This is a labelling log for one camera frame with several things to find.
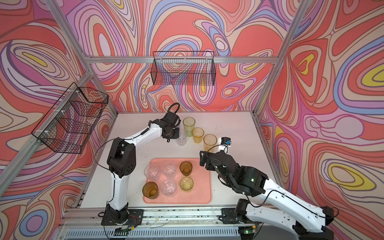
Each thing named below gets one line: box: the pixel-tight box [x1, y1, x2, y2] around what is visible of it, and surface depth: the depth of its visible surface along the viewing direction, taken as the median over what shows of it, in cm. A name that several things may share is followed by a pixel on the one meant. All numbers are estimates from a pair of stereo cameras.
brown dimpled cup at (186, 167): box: [179, 161, 193, 176], surface depth 86 cm
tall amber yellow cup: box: [203, 133, 218, 153], surface depth 90 cm
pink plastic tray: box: [142, 157, 212, 204], surface depth 83 cm
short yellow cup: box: [191, 127, 205, 144], surface depth 101 cm
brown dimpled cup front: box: [142, 181, 159, 200], surface depth 77 cm
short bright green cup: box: [179, 176, 194, 192], surface depth 84 cm
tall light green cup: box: [182, 116, 196, 138], surface depth 100 cm
